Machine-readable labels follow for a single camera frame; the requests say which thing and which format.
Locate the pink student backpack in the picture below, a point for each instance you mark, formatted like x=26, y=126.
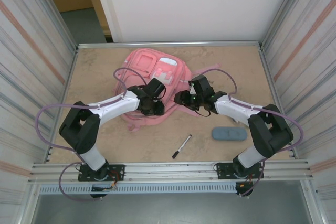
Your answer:
x=139, y=62

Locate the black white marker pen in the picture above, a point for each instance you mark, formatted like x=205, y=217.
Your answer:
x=182, y=146

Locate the small white labelled packet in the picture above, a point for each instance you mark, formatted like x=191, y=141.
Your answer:
x=234, y=121

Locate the blue-grey pencil case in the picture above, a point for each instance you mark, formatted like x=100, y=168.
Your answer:
x=229, y=134

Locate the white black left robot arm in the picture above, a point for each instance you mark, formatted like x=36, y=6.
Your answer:
x=110, y=106

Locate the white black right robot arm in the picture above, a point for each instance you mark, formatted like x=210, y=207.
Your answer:
x=236, y=106

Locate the translucent corrugated side panel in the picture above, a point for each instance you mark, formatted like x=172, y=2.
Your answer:
x=309, y=51
x=26, y=51

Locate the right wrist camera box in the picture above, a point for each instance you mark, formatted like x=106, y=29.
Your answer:
x=193, y=90

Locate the wide aluminium mounting rail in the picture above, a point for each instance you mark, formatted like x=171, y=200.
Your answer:
x=168, y=171

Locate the aluminium table edge rail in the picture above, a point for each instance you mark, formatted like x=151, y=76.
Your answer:
x=260, y=51
x=76, y=52
x=105, y=45

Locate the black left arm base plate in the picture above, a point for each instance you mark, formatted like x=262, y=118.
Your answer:
x=118, y=171

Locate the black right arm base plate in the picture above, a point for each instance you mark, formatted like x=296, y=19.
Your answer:
x=223, y=170

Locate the white door frame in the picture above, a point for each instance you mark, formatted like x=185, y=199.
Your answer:
x=105, y=3

